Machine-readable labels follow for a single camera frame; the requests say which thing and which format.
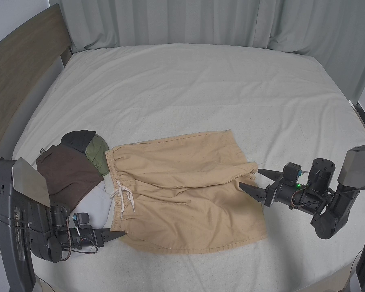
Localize black garment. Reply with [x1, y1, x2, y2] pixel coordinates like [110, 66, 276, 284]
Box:
[61, 130, 97, 157]

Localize bed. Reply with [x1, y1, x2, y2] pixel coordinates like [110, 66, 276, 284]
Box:
[0, 3, 365, 292]

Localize pale green curtain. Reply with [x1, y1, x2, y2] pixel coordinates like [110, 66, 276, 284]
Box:
[268, 0, 365, 103]
[46, 0, 273, 52]

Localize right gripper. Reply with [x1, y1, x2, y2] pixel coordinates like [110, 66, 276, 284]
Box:
[238, 169, 306, 208]

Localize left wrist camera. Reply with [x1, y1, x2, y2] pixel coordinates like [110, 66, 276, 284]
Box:
[72, 213, 91, 227]

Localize green garment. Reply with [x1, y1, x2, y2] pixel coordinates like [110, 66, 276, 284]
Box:
[85, 134, 111, 178]

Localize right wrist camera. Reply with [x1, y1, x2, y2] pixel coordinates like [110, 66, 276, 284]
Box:
[282, 162, 302, 182]

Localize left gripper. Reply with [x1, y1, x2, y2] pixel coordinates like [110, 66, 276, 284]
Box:
[74, 228, 105, 249]

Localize tan shorts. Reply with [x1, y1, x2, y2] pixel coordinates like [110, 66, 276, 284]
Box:
[105, 129, 268, 255]

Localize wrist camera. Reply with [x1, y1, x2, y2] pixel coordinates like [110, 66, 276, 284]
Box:
[282, 162, 302, 182]
[72, 213, 91, 227]

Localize white garment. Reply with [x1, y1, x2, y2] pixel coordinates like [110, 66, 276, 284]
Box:
[74, 180, 114, 229]

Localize brown garment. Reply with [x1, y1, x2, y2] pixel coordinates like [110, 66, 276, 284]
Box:
[35, 145, 105, 214]

